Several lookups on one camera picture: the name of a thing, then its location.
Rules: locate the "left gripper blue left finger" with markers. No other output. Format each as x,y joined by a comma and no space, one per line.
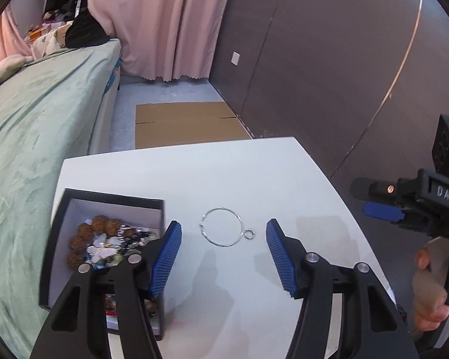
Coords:
163,255

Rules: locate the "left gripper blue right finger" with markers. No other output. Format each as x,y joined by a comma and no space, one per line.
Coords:
282,257

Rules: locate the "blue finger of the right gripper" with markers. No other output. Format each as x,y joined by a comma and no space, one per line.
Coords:
382,212

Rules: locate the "thin silver bangle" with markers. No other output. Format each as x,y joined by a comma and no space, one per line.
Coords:
223,227

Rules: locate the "black jewelry box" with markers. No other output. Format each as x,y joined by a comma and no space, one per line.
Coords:
83,215

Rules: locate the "person's right hand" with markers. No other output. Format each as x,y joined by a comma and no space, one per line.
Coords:
430,295

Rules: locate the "white butterfly pendant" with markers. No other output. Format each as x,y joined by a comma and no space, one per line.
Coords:
103,250

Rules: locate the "flattened brown cardboard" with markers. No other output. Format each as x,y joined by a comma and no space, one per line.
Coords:
169,124

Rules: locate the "pink curtain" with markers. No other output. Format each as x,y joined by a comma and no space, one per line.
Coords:
165,39
11,42

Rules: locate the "black clothing pile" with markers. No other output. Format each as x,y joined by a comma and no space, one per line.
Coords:
85,31

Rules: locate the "grey plush pillow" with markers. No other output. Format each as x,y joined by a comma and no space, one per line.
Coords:
12,64

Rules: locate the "white wall socket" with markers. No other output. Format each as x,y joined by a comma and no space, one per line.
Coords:
235,58

